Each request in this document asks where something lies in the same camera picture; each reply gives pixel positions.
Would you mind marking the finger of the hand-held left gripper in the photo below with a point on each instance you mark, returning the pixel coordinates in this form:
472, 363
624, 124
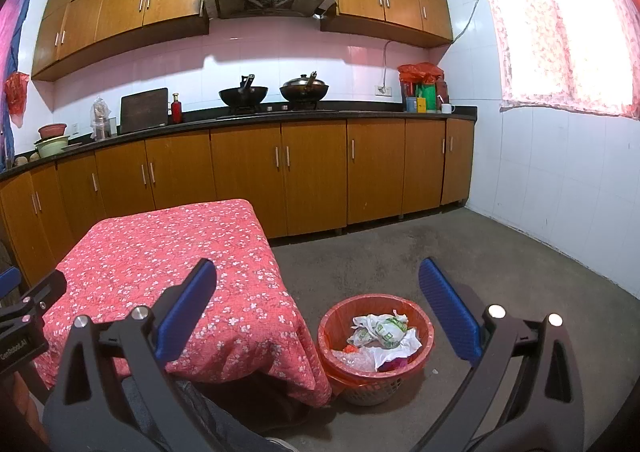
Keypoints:
45, 294
7, 282

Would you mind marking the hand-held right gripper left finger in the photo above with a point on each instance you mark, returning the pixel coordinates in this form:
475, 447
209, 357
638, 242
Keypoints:
187, 312

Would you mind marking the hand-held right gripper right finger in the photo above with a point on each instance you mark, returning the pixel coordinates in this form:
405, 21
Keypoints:
447, 312

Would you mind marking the white green plastic bag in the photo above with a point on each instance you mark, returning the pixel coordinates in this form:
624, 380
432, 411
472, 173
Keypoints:
387, 332

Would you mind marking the pink plastic bag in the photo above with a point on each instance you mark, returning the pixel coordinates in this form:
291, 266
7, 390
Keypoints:
392, 364

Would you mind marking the large clear bubble wrap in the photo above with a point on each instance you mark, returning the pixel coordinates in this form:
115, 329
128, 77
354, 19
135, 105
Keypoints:
357, 362

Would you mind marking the orange plastic bag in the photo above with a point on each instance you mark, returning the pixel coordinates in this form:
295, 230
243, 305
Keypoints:
351, 348

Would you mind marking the red plastic waste basket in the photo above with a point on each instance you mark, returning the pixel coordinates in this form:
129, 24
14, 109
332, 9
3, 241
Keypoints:
336, 327

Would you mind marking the red floral tablecloth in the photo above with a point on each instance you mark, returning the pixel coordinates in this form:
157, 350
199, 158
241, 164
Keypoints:
175, 242

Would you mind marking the person's leg in jeans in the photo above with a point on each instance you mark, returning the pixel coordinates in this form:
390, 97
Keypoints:
225, 422

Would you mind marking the stacked bowls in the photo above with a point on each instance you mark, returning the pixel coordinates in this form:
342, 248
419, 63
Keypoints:
52, 146

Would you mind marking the red plastic basin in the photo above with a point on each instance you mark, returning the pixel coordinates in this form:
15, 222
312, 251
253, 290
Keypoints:
52, 130

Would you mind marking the jar in clear bag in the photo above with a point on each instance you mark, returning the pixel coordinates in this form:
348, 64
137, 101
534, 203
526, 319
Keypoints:
100, 119

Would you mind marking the wooden base cabinets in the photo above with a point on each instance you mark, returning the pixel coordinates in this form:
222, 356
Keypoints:
310, 171

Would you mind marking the red hanging plastic bag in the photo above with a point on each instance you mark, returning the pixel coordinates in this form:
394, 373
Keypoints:
16, 91

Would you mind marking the red bottle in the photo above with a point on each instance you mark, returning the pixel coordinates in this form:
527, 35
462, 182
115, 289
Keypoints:
176, 110

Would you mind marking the white mug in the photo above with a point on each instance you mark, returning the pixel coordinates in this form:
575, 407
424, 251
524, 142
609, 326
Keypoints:
446, 108

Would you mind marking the dark cutting board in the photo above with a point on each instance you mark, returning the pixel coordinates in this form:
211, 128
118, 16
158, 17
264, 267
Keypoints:
144, 110

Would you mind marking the blue cup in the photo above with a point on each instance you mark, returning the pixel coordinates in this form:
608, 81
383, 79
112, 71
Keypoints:
411, 105

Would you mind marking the gas stove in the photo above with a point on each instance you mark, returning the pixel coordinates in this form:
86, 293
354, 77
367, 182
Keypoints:
280, 110

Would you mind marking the black wok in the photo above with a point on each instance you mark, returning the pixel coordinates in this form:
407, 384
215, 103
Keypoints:
243, 95

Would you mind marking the wok with lid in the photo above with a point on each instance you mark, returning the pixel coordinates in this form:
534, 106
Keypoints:
304, 90

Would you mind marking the pink blue hanging cloth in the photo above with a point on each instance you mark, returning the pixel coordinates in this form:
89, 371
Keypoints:
10, 31

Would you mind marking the floral window curtain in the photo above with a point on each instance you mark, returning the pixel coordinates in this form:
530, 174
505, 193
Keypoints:
550, 31

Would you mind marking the wall socket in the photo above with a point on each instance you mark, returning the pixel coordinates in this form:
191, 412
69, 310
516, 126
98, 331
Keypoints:
383, 90

